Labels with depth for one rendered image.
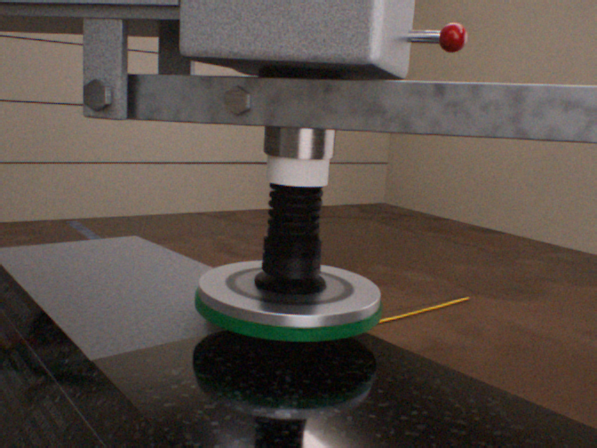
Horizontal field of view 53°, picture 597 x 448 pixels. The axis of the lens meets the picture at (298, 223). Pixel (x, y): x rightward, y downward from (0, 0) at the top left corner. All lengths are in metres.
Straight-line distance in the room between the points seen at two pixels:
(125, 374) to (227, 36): 0.34
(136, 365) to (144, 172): 5.20
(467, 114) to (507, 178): 5.78
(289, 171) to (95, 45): 0.24
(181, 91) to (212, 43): 0.09
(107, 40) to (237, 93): 0.15
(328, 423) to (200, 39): 0.37
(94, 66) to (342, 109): 0.27
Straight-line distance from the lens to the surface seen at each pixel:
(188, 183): 5.99
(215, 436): 0.51
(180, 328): 0.72
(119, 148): 5.69
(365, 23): 0.56
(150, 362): 0.64
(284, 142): 0.64
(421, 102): 0.59
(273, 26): 0.58
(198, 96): 0.66
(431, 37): 0.72
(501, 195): 6.41
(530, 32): 6.37
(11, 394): 0.73
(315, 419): 0.54
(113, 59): 0.68
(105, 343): 0.69
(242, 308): 0.62
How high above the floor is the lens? 1.11
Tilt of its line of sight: 11 degrees down
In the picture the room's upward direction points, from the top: 4 degrees clockwise
